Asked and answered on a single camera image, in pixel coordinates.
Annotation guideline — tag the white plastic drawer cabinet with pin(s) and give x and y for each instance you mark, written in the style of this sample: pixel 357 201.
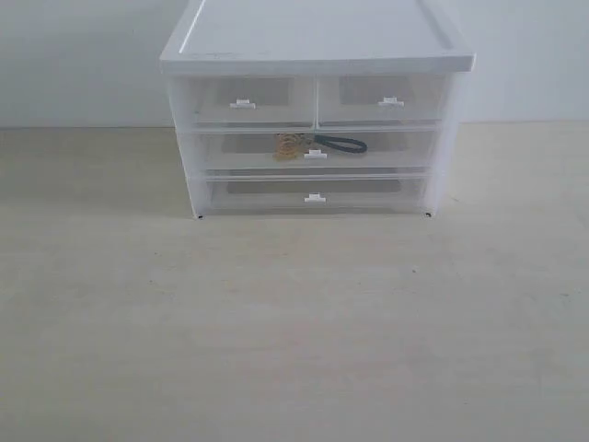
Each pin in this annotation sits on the white plastic drawer cabinet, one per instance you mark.
pixel 313 39

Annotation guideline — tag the clear wide bottom drawer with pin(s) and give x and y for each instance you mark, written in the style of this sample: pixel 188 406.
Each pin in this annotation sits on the clear wide bottom drawer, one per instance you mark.
pixel 317 192

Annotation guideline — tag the gold keychain with black strap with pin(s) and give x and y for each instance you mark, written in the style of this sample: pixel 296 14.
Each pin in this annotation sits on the gold keychain with black strap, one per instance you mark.
pixel 309 146

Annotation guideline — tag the clear wide drawer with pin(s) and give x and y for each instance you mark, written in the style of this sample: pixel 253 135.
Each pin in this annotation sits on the clear wide drawer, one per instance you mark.
pixel 317 192
pixel 397 149

